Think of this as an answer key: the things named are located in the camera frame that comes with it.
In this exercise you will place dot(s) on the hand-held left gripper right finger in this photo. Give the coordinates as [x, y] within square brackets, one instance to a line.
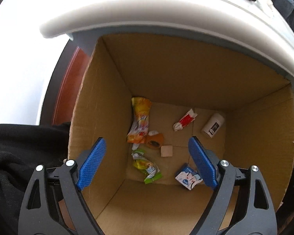
[203, 161]

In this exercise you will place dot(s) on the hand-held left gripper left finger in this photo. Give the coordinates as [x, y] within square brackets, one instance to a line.
[92, 161]

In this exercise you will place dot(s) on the blue and white snack packet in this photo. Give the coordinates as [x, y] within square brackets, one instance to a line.
[187, 177]

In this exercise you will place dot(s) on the white cylindrical bottle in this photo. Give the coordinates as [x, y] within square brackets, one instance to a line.
[213, 124]

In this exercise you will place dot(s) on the small beige cube box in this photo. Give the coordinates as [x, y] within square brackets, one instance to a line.
[166, 150]

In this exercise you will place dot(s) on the red and white wrapper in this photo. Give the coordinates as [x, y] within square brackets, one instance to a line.
[186, 120]

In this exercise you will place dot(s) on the green snack packet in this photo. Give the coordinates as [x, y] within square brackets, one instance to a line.
[147, 166]

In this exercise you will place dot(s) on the orange drink pouch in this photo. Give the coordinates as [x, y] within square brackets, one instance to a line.
[139, 120]

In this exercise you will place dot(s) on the brown cardboard box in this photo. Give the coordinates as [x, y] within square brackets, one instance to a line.
[174, 78]

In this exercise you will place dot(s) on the white crumpled tissue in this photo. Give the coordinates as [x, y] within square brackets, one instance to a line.
[265, 2]

